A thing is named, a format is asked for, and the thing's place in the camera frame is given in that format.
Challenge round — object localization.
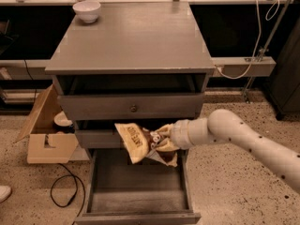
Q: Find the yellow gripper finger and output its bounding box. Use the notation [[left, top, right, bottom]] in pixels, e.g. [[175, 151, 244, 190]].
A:
[[156, 138, 179, 152], [156, 124, 173, 138]]

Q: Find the white hanging cable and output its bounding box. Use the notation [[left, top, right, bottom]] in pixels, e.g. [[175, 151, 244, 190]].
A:
[[215, 0, 281, 81]]

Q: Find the grey middle drawer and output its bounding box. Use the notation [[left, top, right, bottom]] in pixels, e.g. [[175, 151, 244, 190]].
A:
[[75, 129, 124, 149]]

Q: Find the dark grey side cabinet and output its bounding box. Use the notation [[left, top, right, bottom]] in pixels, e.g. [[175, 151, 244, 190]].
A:
[[265, 18, 300, 120]]

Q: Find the grey wooden drawer cabinet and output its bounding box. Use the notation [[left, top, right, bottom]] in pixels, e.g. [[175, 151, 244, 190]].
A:
[[44, 1, 216, 157]]

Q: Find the white bowl in box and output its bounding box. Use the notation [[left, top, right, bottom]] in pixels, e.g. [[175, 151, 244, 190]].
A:
[[53, 112, 72, 127]]

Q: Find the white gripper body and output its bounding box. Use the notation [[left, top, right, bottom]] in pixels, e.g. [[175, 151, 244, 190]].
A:
[[170, 120, 191, 150]]

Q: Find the black floor cable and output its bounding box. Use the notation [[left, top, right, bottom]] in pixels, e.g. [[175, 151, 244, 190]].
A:
[[50, 162, 86, 218]]

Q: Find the grey wall rail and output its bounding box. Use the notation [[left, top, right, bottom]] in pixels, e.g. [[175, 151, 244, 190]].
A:
[[0, 56, 276, 81]]

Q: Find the white shoe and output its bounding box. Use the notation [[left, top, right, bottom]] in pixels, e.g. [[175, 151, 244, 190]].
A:
[[0, 186, 12, 203]]

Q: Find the grey top drawer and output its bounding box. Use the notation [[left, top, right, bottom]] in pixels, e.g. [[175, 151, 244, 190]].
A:
[[58, 94, 203, 120]]

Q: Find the white ceramic bowl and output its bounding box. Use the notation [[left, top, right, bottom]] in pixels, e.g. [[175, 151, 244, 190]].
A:
[[72, 0, 101, 23]]

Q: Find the open cardboard box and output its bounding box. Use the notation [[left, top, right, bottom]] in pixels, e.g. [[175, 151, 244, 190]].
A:
[[16, 85, 85, 164]]

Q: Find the brown chip bag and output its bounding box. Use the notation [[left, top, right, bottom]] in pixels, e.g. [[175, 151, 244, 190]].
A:
[[115, 123, 179, 167]]

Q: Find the metal stand pole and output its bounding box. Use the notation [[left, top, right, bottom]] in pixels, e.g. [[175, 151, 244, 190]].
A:
[[242, 0, 294, 104]]

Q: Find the grey open bottom drawer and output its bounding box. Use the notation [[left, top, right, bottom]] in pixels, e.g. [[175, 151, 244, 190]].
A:
[[76, 149, 201, 225]]

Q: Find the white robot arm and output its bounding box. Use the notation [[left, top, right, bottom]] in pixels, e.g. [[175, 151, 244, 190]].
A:
[[157, 109, 300, 193]]

